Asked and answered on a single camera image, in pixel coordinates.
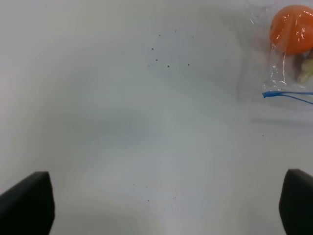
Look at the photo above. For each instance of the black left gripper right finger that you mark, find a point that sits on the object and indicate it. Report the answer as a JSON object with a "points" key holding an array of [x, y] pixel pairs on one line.
{"points": [[296, 203]]}

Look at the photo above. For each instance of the purple eggplant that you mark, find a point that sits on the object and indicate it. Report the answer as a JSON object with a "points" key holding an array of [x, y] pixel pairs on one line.
{"points": [[306, 69]]}

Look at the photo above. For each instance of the orange fruit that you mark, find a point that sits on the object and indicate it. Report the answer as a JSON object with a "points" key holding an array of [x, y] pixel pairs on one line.
{"points": [[291, 29]]}

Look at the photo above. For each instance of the clear zip bag blue seal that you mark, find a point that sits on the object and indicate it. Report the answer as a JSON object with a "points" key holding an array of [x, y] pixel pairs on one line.
{"points": [[279, 97]]}

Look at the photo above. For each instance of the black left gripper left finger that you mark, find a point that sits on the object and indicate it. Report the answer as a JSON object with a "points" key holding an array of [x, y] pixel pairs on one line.
{"points": [[28, 207]]}

